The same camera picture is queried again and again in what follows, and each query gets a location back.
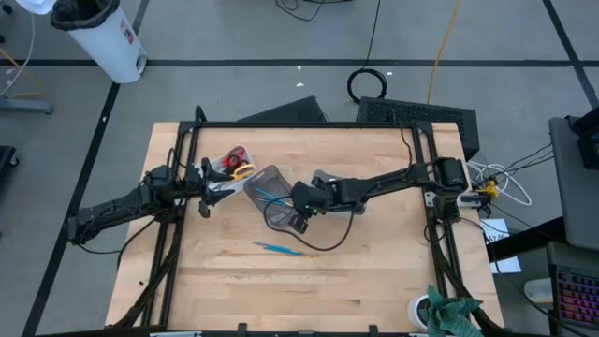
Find white cable bundle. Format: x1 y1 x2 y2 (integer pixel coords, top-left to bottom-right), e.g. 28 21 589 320
467 161 533 208

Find yellow handled scissors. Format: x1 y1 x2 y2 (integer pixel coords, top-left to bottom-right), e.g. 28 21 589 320
212 163 257 188

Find white computer mouse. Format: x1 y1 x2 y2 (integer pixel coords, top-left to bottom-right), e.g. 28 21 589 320
523 277 554 305

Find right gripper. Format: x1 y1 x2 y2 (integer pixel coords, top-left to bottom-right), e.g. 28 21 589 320
288 180 359 235

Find yellow cable connector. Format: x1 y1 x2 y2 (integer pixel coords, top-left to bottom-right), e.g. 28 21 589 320
477 180 500 198

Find black flat panel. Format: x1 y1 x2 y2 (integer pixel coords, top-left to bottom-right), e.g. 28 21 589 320
237 95 329 124

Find white paper sheet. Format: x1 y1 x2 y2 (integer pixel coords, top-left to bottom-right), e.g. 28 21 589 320
479 217 522 275

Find black chair base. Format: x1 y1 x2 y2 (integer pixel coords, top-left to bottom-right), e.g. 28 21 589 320
0 145 20 188

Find white trash can black bag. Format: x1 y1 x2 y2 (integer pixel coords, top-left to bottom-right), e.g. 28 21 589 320
50 0 148 85

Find red handled scissors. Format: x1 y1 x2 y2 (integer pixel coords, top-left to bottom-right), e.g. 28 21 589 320
220 145 248 170

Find black desktop device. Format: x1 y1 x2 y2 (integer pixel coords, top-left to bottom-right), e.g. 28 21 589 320
565 106 599 170

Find black perforated computer case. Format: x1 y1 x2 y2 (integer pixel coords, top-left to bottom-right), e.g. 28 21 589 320
355 96 481 161

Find grey stand foot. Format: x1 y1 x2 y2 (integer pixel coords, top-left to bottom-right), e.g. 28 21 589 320
0 95 54 116

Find black aluminium table frame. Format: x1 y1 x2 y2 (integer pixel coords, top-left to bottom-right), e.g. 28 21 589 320
108 105 506 337

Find white plastic tub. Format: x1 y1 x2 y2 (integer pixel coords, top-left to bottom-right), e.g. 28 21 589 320
13 0 57 16

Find white round plant pot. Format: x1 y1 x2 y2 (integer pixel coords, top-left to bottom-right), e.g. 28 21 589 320
406 295 441 331

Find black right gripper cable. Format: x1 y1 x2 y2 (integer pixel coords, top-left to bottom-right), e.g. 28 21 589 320
262 195 357 253

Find smoky transparent plastic bin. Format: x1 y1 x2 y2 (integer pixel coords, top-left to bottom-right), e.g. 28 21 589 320
242 164 300 230

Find green cloth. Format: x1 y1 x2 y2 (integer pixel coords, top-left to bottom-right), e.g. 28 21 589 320
423 283 484 337

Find white plastic bin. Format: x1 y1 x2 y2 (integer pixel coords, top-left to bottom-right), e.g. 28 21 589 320
194 143 257 198

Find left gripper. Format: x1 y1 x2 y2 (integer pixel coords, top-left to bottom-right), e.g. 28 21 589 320
180 157 237 219

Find black hanging coiled cable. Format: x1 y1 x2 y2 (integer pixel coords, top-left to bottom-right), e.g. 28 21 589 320
345 0 388 106

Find yellow hanging cable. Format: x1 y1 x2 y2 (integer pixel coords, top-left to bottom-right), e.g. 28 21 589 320
426 0 462 106

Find backlit black keyboard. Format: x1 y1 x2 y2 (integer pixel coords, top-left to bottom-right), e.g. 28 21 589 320
554 267 599 331

